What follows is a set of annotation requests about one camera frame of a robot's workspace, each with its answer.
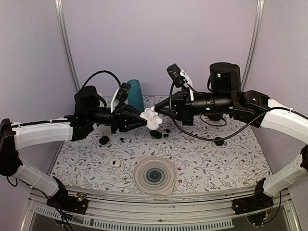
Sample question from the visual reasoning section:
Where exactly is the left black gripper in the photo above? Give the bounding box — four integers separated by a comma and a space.
87, 103, 149, 134

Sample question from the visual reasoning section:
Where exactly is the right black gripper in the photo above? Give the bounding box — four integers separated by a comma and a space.
154, 87, 234, 126

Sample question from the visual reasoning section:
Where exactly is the white oval earbud case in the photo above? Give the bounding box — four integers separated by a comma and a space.
140, 108, 163, 130

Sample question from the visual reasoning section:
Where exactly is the black gold-trimmed earbud case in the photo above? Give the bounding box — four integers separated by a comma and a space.
214, 137, 225, 146

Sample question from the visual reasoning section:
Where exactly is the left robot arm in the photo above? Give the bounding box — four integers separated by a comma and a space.
0, 84, 147, 214

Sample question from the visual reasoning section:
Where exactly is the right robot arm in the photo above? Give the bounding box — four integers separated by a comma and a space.
154, 62, 308, 215

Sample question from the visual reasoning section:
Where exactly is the black oval earbud case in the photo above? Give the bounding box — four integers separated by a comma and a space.
150, 130, 163, 139

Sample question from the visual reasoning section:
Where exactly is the small black earbud case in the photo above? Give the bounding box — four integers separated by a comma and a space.
99, 136, 110, 145

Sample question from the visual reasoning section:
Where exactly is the white case near plate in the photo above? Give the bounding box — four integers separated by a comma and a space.
109, 159, 121, 168

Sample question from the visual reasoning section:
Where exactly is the teal tapered vase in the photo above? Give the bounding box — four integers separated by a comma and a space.
128, 79, 144, 112

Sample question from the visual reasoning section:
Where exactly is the white ribbed vase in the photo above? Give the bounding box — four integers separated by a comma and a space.
97, 125, 112, 136

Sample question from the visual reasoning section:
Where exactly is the black tapered vase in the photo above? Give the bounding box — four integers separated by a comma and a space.
207, 115, 222, 121

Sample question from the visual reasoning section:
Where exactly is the spiral patterned ceramic plate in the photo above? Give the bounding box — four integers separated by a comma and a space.
133, 157, 177, 195

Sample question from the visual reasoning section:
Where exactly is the floral patterned table mat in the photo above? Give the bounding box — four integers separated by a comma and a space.
51, 115, 271, 193

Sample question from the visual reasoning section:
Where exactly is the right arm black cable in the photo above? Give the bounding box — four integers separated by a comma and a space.
169, 79, 308, 141

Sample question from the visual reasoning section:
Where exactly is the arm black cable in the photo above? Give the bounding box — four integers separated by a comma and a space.
81, 70, 123, 91
169, 79, 308, 141

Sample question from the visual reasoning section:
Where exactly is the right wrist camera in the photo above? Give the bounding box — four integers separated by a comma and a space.
167, 64, 194, 101

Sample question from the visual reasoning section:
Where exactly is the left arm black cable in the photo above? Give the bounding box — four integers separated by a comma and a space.
81, 70, 123, 91

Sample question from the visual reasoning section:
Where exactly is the aluminium front rail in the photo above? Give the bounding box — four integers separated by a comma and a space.
21, 187, 302, 231

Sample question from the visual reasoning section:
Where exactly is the left aluminium frame post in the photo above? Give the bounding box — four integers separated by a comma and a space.
54, 0, 81, 93

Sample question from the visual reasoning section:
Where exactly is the aluminium frame post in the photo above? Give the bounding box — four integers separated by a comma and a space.
54, 0, 81, 93
241, 0, 265, 90

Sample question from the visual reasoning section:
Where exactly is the right aluminium frame post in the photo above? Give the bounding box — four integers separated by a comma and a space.
241, 0, 265, 90

